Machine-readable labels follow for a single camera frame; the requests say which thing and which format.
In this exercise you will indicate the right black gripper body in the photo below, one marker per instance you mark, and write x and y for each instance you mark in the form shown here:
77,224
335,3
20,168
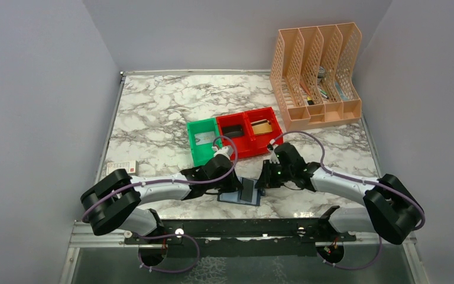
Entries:
275,174

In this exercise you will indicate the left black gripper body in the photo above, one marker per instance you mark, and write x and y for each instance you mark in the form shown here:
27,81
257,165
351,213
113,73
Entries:
226,185

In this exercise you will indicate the navy blue card holder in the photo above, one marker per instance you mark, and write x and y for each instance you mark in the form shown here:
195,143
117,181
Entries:
233,198

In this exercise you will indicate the silver grey card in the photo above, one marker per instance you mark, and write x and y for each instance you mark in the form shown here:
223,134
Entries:
248,190

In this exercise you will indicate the green plastic bin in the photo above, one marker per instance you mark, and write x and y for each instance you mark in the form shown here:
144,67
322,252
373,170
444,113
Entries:
203,153

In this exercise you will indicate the red double bin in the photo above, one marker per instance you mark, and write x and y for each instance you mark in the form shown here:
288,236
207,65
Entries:
251,145

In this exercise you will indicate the peach desk file organizer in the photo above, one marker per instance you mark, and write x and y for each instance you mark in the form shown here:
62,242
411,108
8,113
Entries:
311,76

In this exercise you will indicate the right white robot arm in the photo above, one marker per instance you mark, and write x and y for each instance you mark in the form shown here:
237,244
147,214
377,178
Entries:
385,206

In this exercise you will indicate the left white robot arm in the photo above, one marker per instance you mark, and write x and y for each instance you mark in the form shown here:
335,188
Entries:
113,202

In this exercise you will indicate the gold striped card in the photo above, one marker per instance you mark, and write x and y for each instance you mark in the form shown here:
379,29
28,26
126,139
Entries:
261,127

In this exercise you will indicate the silver VIP card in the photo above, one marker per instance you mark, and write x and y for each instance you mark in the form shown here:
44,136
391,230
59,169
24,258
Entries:
204,138

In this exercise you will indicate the black card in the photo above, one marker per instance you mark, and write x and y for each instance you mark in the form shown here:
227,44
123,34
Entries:
233,131

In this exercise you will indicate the green marker pen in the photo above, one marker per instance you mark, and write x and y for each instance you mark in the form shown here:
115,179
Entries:
324,94

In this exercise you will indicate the red pencil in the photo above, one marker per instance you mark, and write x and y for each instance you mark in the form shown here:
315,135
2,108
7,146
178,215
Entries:
305,88

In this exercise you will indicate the white red small box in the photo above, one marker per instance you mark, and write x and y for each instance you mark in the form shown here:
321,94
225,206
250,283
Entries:
130,166

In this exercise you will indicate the round grey tin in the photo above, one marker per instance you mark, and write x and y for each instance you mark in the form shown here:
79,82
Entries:
321,74

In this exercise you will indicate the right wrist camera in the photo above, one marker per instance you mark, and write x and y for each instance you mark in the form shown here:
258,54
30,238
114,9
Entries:
273,155

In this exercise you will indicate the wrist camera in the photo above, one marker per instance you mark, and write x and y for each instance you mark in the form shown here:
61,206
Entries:
224,151
273,155

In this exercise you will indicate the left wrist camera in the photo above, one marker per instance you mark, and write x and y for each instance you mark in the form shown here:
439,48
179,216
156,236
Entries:
224,151

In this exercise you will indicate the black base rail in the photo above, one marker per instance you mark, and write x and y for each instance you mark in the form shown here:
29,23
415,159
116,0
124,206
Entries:
240,238

